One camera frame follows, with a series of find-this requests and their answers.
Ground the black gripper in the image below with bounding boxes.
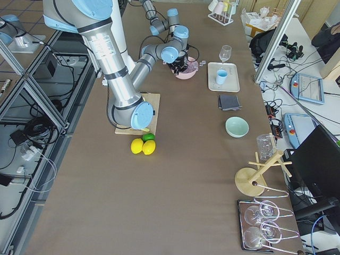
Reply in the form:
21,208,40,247
167,51,188,75

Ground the pink bowl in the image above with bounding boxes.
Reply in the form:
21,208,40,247
175,56,199,80

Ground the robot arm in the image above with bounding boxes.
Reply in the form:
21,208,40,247
130,1,189,89
43,1,153,130

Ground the clear ice cubes pile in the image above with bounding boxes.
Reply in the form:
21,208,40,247
184,61,198,73

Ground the blue plastic cup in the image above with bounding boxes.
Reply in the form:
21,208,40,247
216,69,228,85

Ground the white plastic cup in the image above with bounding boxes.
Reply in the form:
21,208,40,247
208,0,218,13

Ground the pink plastic cup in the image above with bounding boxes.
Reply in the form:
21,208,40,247
212,1,225,15

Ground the wooden cutting board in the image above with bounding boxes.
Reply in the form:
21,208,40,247
115,93,160,135

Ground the clear wine glass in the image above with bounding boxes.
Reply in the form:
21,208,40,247
219,45,232,63

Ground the beige serving tray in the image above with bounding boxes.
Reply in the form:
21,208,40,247
208,62,240,92

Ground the dark grey folded cloth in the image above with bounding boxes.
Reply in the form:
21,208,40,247
218,95,242,111

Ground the green lime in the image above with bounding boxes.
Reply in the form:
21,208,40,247
142,133,155,142

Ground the black bag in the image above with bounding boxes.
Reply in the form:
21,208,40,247
249,29,288,71

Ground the mint green bowl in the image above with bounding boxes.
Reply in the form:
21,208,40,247
225,116,249,138

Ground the yellow lemon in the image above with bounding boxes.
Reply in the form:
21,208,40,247
130,138,144,154
142,140,156,155

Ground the white cardboard box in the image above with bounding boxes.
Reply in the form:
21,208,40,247
241,7,278,38

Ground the clear glass mug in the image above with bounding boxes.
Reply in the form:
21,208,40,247
257,133,276,160

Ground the blue teach pendant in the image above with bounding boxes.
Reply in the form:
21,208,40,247
290,73,325,105
283,113,317,149

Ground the wooden glass holder stand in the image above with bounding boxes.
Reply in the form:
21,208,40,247
234,148,292,197

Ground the upturned wine glass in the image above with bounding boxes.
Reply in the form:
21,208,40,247
243,220,282,250
244,200,275,226

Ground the black monitor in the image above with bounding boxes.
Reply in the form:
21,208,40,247
284,125,339,225

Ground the white wire cup rack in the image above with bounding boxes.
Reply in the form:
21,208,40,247
208,1,239,26

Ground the aluminium frame post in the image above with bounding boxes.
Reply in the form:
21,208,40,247
254,0,301,84

